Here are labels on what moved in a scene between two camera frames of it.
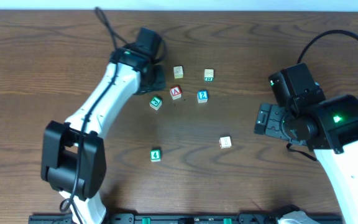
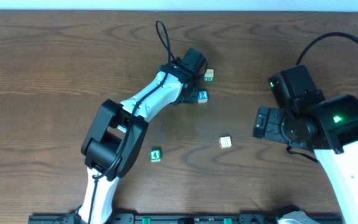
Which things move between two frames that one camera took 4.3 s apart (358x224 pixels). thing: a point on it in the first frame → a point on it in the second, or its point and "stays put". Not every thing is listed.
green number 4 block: [155, 155] stays put
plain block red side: [225, 142] stays put
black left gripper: [155, 79] → [190, 96]
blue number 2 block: [202, 96] stays put
